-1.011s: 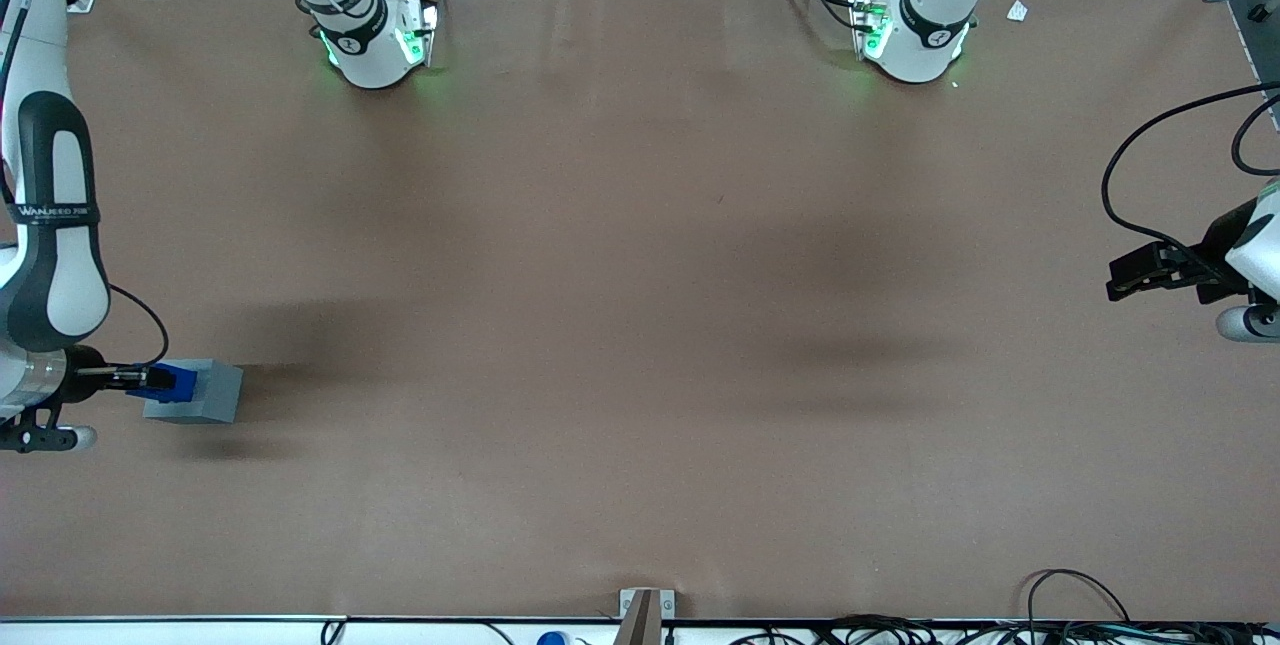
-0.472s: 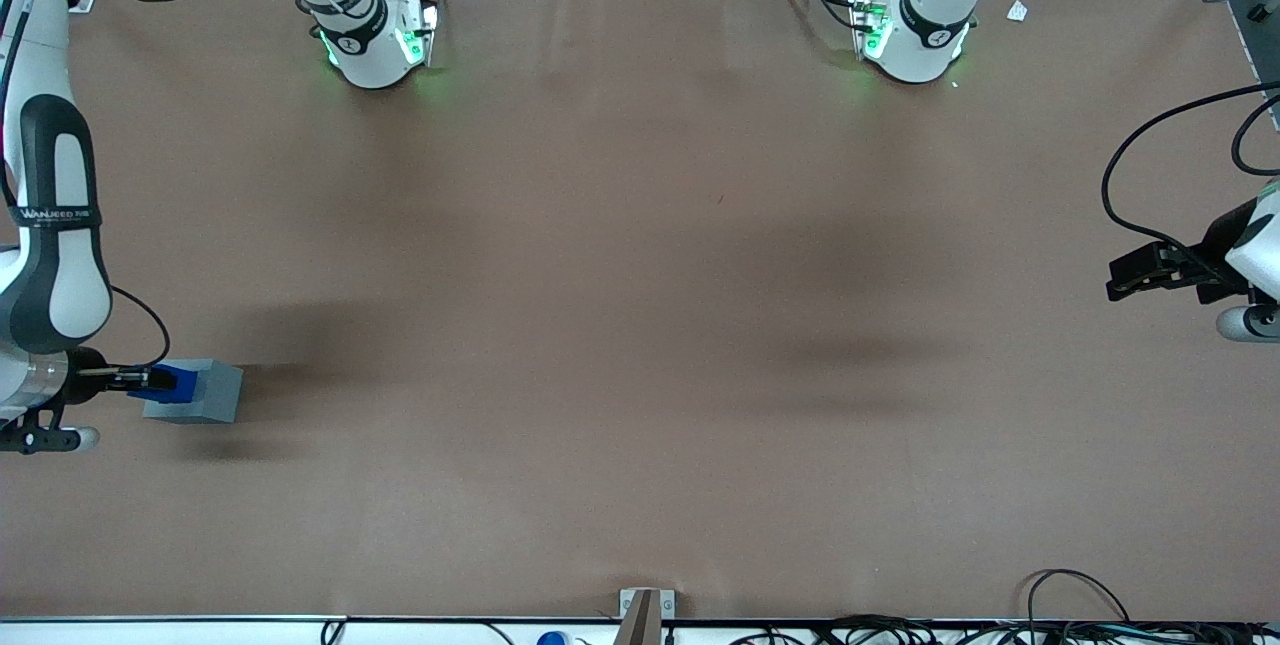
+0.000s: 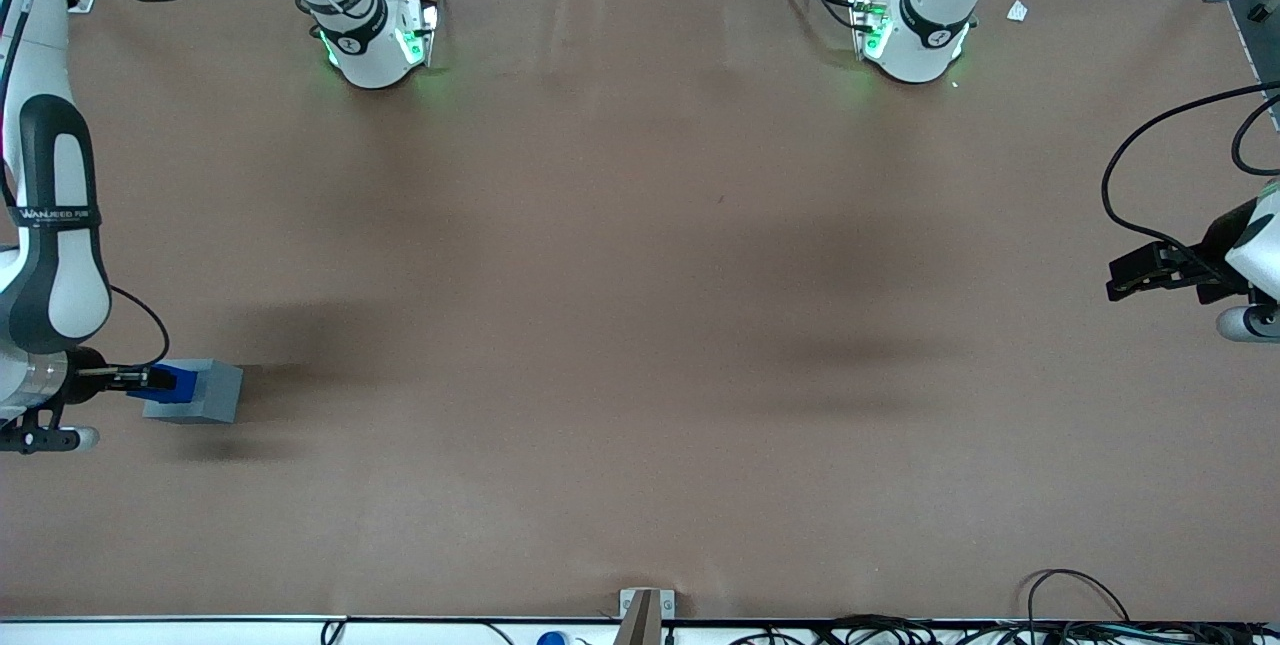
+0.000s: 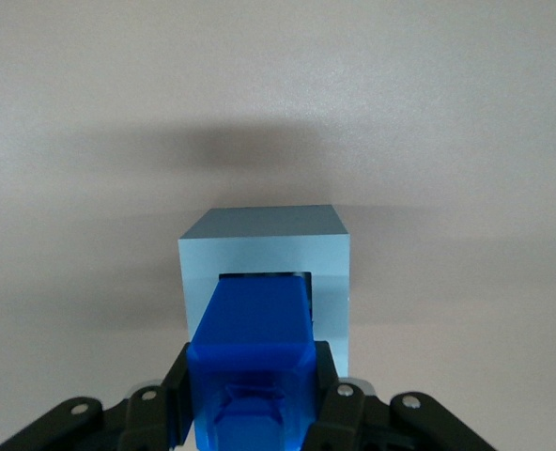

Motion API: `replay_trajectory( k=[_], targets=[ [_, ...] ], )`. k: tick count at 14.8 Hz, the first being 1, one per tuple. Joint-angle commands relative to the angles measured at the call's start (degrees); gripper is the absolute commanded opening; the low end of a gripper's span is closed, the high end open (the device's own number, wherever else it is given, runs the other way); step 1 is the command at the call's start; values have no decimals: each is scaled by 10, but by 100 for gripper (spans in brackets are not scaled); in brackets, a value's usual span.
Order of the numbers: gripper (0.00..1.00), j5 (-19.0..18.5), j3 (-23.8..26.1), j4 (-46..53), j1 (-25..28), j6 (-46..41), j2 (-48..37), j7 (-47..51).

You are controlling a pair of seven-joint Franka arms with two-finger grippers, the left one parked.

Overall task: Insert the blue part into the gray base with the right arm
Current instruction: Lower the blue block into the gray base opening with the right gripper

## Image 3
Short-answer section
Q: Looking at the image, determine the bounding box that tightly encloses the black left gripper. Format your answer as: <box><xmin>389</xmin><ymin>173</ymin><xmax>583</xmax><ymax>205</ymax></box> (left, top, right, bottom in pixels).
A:
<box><xmin>1106</xmin><ymin>197</ymin><xmax>1263</xmax><ymax>306</ymax></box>

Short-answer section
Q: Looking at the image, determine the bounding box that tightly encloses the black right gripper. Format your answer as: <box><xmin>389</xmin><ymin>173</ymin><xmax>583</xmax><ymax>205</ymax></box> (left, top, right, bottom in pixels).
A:
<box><xmin>64</xmin><ymin>345</ymin><xmax>179</xmax><ymax>404</ymax></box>

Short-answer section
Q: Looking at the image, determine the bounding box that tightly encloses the blue plastic part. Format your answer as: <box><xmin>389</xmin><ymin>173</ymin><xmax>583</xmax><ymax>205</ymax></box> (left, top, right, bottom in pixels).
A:
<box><xmin>126</xmin><ymin>361</ymin><xmax>198</xmax><ymax>404</ymax></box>

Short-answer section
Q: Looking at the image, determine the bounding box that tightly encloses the gray square base block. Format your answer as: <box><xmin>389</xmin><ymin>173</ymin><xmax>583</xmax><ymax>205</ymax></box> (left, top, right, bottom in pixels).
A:
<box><xmin>142</xmin><ymin>358</ymin><xmax>245</xmax><ymax>425</ymax></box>

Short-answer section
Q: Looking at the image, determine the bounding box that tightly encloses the brown paper table cover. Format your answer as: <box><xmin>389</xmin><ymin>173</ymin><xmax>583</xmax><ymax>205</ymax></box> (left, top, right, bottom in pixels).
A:
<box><xmin>0</xmin><ymin>0</ymin><xmax>1280</xmax><ymax>622</ymax></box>

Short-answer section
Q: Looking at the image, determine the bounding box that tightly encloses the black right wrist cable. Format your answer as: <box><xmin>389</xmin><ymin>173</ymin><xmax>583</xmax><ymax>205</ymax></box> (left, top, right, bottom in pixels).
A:
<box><xmin>106</xmin><ymin>283</ymin><xmax>172</xmax><ymax>372</ymax></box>

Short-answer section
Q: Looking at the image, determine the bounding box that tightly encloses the long black left wrist cable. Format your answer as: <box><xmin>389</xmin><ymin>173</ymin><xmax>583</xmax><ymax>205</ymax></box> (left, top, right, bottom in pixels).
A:
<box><xmin>1101</xmin><ymin>81</ymin><xmax>1280</xmax><ymax>271</ymax></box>

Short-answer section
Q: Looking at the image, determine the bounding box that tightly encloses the short black looped cable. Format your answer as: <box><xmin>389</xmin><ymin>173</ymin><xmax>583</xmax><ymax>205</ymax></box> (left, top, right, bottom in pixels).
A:
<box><xmin>1231</xmin><ymin>93</ymin><xmax>1280</xmax><ymax>177</ymax></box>

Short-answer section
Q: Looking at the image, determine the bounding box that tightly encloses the white table edge rail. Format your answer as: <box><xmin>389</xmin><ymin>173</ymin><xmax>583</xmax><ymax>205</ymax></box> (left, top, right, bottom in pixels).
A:
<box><xmin>0</xmin><ymin>616</ymin><xmax>1280</xmax><ymax>645</ymax></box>

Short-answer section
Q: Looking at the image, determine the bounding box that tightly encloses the black arched cable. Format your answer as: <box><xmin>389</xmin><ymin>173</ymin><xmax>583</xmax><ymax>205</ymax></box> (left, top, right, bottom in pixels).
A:
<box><xmin>1027</xmin><ymin>568</ymin><xmax>1132</xmax><ymax>626</ymax></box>

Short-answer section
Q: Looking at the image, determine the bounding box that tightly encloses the black cable tangle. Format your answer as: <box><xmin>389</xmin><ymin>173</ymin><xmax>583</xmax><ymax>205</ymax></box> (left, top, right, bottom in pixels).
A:
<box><xmin>728</xmin><ymin>613</ymin><xmax>1280</xmax><ymax>645</ymax></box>

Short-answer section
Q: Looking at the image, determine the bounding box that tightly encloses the metal bracket with brown post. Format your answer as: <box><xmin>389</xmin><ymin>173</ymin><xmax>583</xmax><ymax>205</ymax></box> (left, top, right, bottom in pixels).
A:
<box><xmin>619</xmin><ymin>587</ymin><xmax>677</xmax><ymax>645</ymax></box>

